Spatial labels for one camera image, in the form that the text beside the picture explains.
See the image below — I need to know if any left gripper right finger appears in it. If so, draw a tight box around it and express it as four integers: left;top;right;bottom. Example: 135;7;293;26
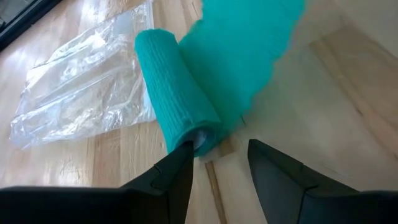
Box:
247;138;398;224

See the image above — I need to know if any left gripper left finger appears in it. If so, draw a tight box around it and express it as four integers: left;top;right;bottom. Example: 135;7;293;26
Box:
0;140;195;224

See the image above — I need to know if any clear plastic bag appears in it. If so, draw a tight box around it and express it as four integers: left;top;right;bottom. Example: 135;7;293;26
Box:
8;0;157;151

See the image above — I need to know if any teal elastic bandage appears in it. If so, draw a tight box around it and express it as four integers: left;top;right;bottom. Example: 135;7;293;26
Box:
134;0;308;159

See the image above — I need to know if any black aluminium table frame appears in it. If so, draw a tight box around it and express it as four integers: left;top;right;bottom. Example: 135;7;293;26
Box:
0;0;65;53

